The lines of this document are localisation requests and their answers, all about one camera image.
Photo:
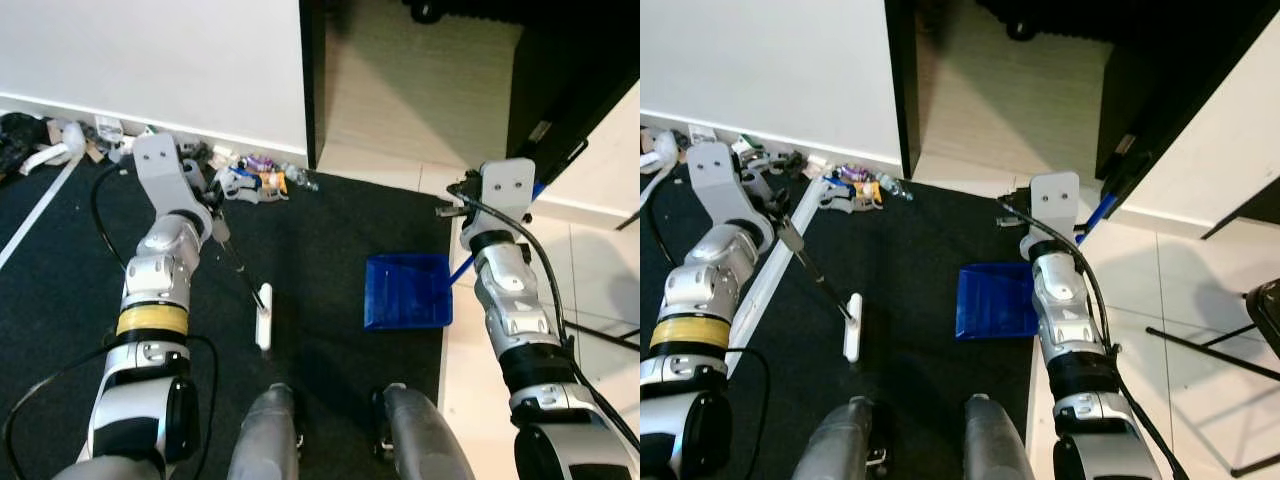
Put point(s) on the black door frame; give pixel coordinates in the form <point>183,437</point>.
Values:
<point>312,80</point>
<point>902,80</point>

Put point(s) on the white floor tape strip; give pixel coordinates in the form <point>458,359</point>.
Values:
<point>782,285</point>
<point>40,212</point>

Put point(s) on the black door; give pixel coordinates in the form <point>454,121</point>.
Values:
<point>570,80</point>
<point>1160,90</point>

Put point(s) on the brown cardboard piece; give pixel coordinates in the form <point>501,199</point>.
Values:
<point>95,152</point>

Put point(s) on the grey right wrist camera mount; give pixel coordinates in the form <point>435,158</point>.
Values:
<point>1055,200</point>
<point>508,190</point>

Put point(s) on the grey robot left leg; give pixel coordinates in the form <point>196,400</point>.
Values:
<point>830,450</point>
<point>265,440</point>

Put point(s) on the white paper strip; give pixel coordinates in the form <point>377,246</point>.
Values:
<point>65,140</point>
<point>662,150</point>

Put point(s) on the black caster wheel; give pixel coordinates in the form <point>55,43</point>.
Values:
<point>425,10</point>
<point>1020,26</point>

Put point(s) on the small grey plastic part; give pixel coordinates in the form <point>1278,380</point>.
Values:
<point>220,155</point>
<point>780,162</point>

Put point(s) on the grey robot leg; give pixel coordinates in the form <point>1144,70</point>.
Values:
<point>830,450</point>
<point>1000,450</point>
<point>265,440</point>
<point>420,445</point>

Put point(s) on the white printed label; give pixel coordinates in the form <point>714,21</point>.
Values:
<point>110,126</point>
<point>702,133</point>

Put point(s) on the clear plastic bottle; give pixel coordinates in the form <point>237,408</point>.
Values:
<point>300,177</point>
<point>895,186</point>

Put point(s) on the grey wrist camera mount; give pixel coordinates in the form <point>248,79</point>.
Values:
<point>1055,200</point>
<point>508,190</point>
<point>715,175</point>
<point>160,170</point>

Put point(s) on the orange snack packet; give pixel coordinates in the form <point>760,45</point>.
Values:
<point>868,191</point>
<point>273,183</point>

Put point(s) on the black plastic bag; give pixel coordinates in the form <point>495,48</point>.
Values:
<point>20,145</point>

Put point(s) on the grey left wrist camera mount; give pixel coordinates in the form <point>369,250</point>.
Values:
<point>715,175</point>
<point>160,170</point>

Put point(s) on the black stick broom white head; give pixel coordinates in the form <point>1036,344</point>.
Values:
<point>264,320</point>
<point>853,330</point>

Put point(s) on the black chair frame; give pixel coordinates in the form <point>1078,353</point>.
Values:
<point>1265,305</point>
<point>600,335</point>

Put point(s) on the grey robot right leg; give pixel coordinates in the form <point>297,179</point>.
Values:
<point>420,445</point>
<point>1000,450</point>

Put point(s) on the purple wrapper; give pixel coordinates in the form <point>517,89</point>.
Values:
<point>852,172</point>
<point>258,162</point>

